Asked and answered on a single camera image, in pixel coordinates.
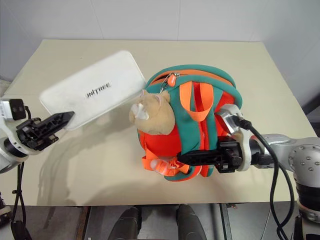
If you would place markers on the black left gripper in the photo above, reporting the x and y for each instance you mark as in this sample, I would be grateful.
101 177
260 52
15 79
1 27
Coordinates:
31 136

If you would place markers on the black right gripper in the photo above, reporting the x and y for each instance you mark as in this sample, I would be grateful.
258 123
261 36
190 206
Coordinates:
230 156

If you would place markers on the orange and teal backpack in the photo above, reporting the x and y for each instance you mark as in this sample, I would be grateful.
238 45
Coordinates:
210 110

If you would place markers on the white Unitree zipper case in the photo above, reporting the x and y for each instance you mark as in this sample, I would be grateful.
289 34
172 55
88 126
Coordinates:
100 75

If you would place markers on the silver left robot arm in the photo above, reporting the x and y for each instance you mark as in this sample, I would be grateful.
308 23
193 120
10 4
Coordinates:
7 162

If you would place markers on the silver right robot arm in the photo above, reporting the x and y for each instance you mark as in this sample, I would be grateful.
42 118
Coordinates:
300 155

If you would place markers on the dark rounded shape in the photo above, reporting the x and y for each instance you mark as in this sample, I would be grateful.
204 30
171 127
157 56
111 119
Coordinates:
126 223
190 222

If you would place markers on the dark metal table leg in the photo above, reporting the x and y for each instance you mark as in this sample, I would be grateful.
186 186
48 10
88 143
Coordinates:
225 222

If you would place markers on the brown table leg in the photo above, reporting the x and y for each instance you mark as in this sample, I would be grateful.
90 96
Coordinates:
82 222

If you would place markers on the dark furniture piece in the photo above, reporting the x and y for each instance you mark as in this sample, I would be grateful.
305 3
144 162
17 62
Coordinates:
313 117

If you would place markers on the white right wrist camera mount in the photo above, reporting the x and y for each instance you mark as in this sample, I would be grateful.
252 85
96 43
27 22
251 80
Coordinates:
232 120

